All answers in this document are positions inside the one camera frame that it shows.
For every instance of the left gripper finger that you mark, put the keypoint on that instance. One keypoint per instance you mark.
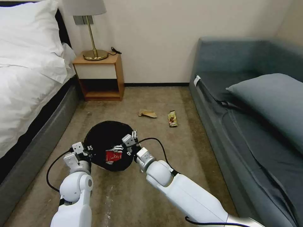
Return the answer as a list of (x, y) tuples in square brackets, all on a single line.
[(90, 148)]

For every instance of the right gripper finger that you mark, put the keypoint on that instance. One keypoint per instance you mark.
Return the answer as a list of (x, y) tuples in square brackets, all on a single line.
[(134, 135), (117, 148)]

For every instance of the black round trash bin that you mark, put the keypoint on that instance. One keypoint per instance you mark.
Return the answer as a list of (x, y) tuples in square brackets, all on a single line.
[(106, 134)]

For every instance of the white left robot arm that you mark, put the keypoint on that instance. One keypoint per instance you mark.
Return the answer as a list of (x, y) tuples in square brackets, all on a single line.
[(73, 189)]

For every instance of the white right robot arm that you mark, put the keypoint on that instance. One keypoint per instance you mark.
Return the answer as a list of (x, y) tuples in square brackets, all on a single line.
[(187, 191)]

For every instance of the red snack wrapper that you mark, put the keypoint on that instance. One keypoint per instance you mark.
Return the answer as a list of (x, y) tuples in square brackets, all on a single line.
[(113, 156)]

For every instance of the crumpled brown paper scrap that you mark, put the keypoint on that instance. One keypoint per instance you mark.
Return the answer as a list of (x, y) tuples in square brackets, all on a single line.
[(148, 113)]

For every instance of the brown green snack wrapper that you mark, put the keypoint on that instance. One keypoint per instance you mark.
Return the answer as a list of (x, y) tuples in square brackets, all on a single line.
[(172, 119)]

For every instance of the grey bed base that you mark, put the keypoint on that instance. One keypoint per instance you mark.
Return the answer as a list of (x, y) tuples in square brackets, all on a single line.
[(35, 151)]

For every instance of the wooden nightstand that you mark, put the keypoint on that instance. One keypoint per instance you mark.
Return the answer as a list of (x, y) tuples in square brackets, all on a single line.
[(99, 78)]

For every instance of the white sofa tag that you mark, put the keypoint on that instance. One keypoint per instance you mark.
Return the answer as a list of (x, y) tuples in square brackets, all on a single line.
[(197, 80)]

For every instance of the white duvet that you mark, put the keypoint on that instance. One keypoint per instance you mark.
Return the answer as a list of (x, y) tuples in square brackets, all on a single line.
[(23, 94)]

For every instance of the brass lamp with grey shade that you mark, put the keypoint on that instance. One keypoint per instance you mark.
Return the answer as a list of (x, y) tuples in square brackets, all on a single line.
[(94, 54)]

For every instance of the blue-grey sofa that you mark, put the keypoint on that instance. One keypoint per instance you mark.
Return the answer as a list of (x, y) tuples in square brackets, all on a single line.
[(236, 142)]

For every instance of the black headboard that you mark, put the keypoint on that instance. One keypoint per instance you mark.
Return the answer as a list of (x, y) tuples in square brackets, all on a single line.
[(63, 28)]

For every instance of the white pillow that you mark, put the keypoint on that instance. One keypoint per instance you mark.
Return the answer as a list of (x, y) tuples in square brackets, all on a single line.
[(26, 28)]

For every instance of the blue-grey cushion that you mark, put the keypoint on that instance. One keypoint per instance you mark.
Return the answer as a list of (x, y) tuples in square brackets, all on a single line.
[(272, 104)]

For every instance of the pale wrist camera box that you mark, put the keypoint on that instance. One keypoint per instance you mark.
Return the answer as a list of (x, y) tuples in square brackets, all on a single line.
[(77, 147), (128, 140)]

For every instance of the grey wall switch panel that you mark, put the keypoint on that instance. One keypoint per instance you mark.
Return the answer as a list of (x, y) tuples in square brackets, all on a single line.
[(81, 20)]

